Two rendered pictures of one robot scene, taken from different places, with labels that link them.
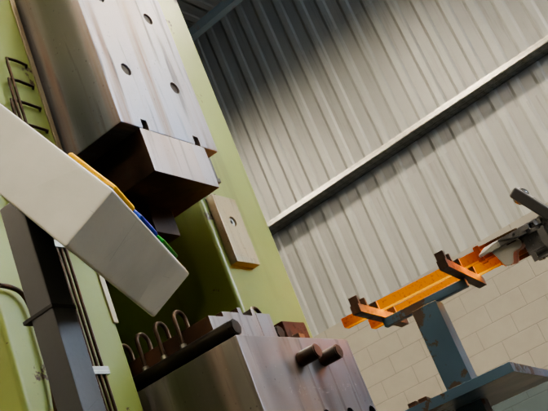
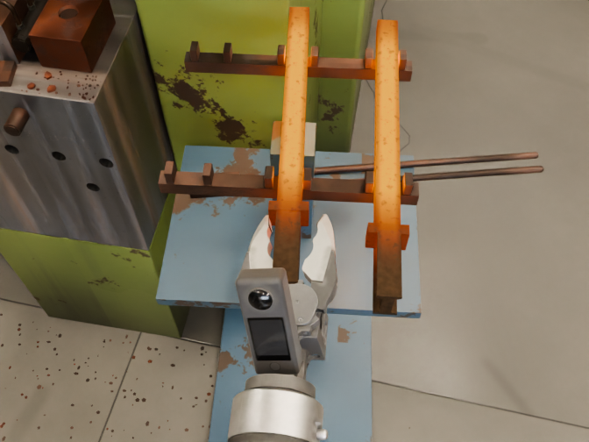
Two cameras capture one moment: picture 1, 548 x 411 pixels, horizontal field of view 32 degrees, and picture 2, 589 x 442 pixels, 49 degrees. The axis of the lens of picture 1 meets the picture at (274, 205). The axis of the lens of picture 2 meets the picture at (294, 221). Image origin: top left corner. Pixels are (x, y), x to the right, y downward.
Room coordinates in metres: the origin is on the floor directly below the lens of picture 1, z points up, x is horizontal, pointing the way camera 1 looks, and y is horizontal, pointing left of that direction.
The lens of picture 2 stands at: (1.93, -0.78, 1.65)
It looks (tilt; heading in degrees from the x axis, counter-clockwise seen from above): 57 degrees down; 74
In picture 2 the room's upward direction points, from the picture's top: straight up
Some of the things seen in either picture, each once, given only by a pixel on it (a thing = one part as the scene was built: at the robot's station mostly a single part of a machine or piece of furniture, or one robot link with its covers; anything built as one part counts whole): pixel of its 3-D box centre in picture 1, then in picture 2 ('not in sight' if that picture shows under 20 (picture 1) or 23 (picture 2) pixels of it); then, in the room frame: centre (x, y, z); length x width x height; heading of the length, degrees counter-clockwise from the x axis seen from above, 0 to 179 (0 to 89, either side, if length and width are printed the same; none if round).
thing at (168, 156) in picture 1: (104, 212); not in sight; (1.73, 0.32, 1.32); 0.42 x 0.20 x 0.10; 64
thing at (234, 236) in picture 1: (232, 231); not in sight; (1.98, 0.11, 1.27); 0.09 x 0.02 x 0.17; 154
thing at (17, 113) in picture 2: (330, 355); (17, 121); (1.70, 0.01, 0.87); 0.04 x 0.03 x 0.03; 64
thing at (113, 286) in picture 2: not in sight; (127, 196); (1.78, 0.30, 0.23); 0.56 x 0.38 x 0.47; 64
